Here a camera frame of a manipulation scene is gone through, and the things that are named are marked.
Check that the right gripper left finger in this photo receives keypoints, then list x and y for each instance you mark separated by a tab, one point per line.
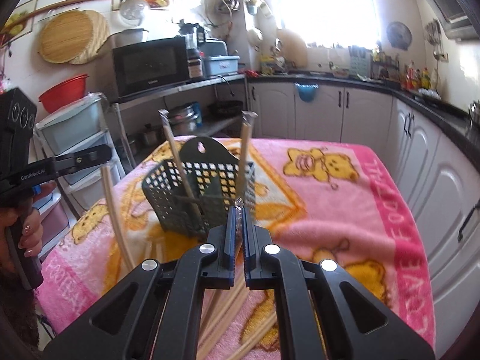
155	311

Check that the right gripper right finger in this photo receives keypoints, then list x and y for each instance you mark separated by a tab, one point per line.
322	311

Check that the chopsticks compartment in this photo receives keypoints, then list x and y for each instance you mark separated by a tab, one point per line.
248	121
178	162

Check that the chopsticks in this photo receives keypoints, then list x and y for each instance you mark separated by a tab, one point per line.
115	217
255	338
219	313

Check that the white kitchen base cabinets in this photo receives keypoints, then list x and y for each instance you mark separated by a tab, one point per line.
435	177

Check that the left hand painted nails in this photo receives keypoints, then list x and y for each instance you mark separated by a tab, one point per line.
30	241

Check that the grey plastic drawer unit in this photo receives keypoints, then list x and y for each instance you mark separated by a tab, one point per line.
75	127

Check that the red plastic basin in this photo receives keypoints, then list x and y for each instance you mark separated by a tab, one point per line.
65	93

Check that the pink bear blanket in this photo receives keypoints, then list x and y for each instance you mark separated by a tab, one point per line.
320	200

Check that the metal shelf rack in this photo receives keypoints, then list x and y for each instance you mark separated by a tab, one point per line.
130	118

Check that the green plastic utensil basket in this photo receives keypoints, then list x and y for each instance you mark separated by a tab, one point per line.
211	172

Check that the round bamboo board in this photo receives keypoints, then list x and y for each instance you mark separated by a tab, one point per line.
73	37

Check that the black microwave oven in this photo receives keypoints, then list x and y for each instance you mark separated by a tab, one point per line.
151	64

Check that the stacked steel pots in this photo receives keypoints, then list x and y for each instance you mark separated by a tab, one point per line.
185	119

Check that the blue hanging trash basket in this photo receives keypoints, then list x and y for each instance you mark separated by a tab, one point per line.
306	92

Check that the blue plastic bin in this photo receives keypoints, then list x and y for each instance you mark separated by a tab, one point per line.
221	65

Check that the blender with black base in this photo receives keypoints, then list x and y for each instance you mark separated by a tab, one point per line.
194	38

